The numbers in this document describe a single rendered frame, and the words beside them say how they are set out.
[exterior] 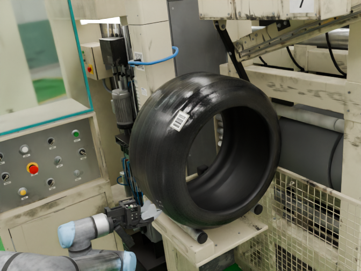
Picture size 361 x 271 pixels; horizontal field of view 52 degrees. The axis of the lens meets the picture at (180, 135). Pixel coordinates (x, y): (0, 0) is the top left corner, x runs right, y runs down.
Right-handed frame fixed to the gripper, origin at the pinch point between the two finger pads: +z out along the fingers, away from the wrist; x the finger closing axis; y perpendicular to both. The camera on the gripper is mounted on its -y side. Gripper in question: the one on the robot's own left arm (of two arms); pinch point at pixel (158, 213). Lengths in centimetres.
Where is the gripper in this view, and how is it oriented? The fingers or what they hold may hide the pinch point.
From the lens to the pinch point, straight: 138.2
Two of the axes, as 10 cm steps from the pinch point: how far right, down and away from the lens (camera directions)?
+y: -0.1, -9.5, -3.0
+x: -5.3, -2.5, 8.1
